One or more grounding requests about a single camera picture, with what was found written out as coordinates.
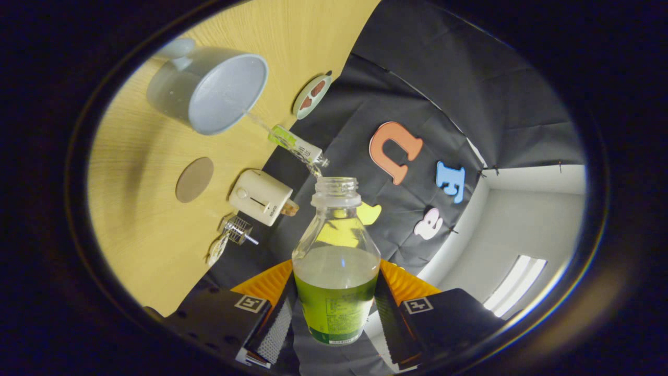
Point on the slim white green drink bottle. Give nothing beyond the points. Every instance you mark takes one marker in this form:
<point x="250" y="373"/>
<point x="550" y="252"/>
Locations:
<point x="297" y="146"/>

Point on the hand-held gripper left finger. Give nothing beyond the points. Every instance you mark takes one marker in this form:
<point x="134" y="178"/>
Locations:
<point x="276" y="324"/>

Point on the brown food piece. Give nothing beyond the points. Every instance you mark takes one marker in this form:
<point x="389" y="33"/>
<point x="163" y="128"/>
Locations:
<point x="306" y="103"/>
<point x="318" y="87"/>

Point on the round brown coaster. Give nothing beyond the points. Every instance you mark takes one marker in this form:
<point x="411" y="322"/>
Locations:
<point x="194" y="180"/>

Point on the white toaster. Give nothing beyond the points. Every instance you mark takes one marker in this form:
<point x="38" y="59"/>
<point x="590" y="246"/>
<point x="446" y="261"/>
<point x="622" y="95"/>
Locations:
<point x="258" y="196"/>

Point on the brown toast slice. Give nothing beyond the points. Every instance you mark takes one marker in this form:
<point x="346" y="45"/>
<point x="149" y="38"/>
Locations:
<point x="289" y="208"/>

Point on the pale green plate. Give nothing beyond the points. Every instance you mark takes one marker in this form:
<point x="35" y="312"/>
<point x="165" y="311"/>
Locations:
<point x="297" y="107"/>

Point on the white divided dish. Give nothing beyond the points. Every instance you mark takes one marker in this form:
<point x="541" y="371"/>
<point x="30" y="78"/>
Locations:
<point x="216" y="251"/>

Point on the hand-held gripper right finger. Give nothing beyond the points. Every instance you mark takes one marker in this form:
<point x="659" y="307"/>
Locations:
<point x="389" y="324"/>

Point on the pale drinking straw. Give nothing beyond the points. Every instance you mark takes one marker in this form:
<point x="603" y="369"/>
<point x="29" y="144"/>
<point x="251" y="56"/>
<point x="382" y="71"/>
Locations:
<point x="251" y="240"/>

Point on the wooden table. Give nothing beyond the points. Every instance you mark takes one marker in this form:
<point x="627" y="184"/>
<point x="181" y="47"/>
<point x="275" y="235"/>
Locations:
<point x="135" y="219"/>

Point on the white cup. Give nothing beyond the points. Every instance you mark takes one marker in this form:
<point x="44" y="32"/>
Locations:
<point x="224" y="94"/>

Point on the clear green label juice bottle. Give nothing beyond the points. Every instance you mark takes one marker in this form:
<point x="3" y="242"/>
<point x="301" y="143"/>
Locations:
<point x="334" y="308"/>

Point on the ceiling light panel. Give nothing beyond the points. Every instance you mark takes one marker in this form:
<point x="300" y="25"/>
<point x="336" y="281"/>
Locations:
<point x="514" y="287"/>

